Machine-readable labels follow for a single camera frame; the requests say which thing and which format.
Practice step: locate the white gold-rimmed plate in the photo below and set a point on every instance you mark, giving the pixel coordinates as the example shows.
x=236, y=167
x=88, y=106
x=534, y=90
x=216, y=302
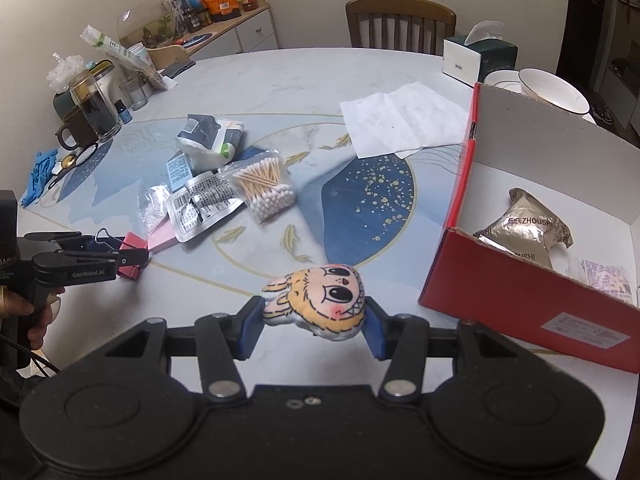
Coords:
x=504, y=79

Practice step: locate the small blue bottle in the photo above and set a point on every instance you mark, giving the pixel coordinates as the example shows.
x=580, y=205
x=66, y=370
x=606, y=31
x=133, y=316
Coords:
x=123, y=112

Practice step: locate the cotton swab bag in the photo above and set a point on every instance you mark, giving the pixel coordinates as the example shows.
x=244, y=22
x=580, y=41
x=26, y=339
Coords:
x=263, y=184

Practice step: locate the blue card packet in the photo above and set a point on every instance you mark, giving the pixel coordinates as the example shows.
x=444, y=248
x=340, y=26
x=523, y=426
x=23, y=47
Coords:
x=179, y=171

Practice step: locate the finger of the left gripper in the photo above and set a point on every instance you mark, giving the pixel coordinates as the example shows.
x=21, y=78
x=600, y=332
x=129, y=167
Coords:
x=136, y=257
x=77, y=242

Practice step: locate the glass dome terrarium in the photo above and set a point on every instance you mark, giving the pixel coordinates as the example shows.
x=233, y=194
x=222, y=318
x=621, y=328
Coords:
x=153, y=24

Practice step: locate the silver foil pouch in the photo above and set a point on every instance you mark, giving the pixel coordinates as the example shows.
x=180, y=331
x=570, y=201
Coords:
x=201, y=203

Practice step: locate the wooden chair far side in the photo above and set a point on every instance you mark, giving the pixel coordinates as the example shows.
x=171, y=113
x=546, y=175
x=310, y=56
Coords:
x=417, y=26

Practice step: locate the glass jar dark liquid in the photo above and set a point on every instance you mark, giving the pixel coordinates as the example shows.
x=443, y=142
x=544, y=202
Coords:
x=97, y=109

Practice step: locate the dark mug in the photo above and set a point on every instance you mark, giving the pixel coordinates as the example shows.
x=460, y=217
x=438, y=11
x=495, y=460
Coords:
x=76, y=133

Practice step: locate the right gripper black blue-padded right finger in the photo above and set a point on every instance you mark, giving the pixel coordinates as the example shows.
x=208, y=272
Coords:
x=402, y=342

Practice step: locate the white grey tissue pack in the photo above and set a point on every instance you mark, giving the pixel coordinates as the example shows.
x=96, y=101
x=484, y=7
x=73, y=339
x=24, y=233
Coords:
x=209, y=142

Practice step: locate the pink sticky note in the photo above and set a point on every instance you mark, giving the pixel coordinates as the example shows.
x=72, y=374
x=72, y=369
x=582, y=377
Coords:
x=162, y=238

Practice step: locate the red pink binder clip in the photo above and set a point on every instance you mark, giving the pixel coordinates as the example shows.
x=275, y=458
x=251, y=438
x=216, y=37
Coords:
x=131, y=240

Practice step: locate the red white cardboard box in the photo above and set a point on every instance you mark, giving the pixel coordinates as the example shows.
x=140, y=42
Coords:
x=589, y=178

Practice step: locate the person's left hand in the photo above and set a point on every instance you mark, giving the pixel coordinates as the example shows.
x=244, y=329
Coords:
x=13, y=305

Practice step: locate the clear bag white bits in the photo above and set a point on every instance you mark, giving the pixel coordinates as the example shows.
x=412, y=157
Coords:
x=152, y=206

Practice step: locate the blue rubber glove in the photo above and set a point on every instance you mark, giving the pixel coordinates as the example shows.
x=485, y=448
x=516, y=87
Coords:
x=40, y=175

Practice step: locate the gold foil snack bag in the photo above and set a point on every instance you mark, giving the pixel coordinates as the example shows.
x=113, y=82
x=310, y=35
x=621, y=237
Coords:
x=527, y=229

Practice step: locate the white ceramic bowl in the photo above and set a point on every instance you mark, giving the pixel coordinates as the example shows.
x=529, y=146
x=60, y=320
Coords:
x=547, y=87

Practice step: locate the green white tissue box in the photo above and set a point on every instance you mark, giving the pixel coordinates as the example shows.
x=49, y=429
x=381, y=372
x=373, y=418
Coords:
x=472, y=57

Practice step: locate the cartoon face plush toy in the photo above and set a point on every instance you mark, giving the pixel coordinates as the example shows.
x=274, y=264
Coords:
x=328, y=301

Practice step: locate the purple printed snack packet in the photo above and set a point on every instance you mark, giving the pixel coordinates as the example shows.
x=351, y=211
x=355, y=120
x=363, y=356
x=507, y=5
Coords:
x=610, y=280

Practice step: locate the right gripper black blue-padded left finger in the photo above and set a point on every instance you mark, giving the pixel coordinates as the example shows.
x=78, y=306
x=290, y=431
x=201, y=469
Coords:
x=220, y=341

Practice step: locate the green white long package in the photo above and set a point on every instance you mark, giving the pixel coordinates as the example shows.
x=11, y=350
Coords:
x=115, y=50

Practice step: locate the white drawer sideboard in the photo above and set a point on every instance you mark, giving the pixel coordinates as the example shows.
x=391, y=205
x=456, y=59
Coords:
x=253, y=31

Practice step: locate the white paper sheet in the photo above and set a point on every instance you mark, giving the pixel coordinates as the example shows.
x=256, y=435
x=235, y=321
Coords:
x=403, y=122

